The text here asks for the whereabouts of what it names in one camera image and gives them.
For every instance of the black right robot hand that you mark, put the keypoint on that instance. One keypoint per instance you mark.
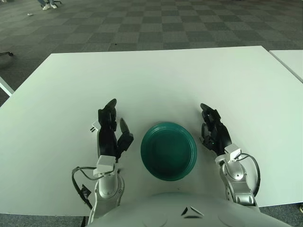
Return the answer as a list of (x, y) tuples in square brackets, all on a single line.
[(220, 134)]

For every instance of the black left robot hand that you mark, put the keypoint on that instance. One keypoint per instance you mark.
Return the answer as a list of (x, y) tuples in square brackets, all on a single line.
[(107, 139)]

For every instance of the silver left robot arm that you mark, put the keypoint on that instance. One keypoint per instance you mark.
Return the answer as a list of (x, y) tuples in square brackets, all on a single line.
[(109, 186)]

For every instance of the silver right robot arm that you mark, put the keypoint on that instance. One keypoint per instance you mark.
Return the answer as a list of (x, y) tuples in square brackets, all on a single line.
[(236, 182)]

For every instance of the green round plate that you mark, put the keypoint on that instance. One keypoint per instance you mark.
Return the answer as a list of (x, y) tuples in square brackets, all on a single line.
[(165, 156)]

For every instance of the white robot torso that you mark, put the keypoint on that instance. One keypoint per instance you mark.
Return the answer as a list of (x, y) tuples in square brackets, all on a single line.
[(165, 212)]

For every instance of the white neighbouring table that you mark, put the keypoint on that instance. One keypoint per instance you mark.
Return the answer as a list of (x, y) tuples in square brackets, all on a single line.
[(4, 86), (291, 61)]

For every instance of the black office chair base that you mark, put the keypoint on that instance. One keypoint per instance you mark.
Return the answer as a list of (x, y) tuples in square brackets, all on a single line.
[(9, 54), (58, 1)]

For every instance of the white sneaker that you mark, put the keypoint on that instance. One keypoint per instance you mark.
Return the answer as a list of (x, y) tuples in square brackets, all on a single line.
[(46, 7), (53, 5)]

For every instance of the blue jeans leg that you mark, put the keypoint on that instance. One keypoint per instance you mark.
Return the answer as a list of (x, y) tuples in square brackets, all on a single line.
[(42, 2)]

